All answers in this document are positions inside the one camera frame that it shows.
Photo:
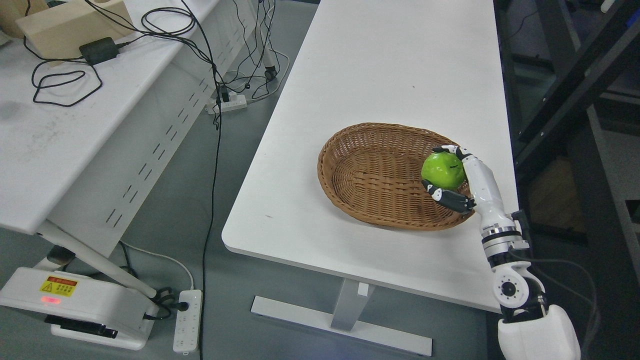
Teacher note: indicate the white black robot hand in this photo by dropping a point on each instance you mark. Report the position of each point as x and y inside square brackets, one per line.
[479, 193]

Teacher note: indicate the green apple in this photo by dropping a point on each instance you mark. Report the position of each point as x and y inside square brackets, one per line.
[443, 170]

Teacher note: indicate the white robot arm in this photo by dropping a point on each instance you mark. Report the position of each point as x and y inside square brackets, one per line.
[530, 328]

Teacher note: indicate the brown wicker basket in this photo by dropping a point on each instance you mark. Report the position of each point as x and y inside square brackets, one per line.
[372, 172]

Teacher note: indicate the white power strip far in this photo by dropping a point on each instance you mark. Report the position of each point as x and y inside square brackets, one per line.
[236, 102]

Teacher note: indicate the white power strip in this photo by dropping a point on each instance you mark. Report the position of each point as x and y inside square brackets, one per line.
[236, 102]
[187, 329]

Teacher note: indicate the white power strip near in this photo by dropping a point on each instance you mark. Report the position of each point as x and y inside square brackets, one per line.
[187, 329]

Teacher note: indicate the white perforated desk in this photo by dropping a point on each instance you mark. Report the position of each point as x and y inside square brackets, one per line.
[87, 169]

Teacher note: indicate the black power adapter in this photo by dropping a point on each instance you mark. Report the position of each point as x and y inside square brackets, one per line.
[99, 51]

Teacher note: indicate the white machine with warning label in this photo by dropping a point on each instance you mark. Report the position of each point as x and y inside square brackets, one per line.
[83, 308]

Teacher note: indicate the beige wooden box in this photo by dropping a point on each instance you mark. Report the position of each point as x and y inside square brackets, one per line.
[58, 32]

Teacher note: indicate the black shelf frame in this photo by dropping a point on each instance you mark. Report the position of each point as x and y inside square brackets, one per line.
[571, 76]

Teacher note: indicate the white table leg frame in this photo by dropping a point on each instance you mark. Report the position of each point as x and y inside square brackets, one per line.
[345, 319]

